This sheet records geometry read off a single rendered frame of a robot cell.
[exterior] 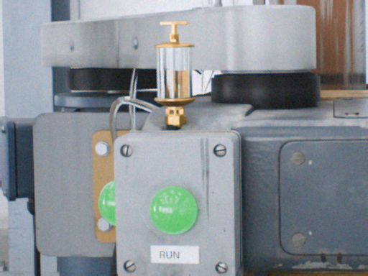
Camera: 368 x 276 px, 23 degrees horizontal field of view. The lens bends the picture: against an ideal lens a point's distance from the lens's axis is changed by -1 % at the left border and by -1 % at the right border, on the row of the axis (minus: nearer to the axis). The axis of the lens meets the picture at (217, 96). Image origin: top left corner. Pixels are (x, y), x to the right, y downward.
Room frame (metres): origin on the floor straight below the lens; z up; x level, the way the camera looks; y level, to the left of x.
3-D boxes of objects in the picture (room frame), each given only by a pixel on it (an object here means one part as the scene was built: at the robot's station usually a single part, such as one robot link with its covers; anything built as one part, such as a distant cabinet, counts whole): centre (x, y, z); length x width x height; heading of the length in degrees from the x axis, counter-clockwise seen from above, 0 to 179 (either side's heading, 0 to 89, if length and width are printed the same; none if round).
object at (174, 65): (0.65, 0.03, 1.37); 0.03 x 0.02 x 0.03; 83
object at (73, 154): (1.03, 0.06, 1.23); 0.28 x 0.07 x 0.16; 83
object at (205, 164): (0.59, 0.02, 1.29); 0.08 x 0.05 x 0.09; 83
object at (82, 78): (1.12, 0.12, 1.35); 0.12 x 0.12 x 0.04
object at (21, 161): (1.09, 0.22, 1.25); 0.10 x 0.08 x 0.12; 18
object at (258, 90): (0.76, -0.04, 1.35); 0.09 x 0.09 x 0.03
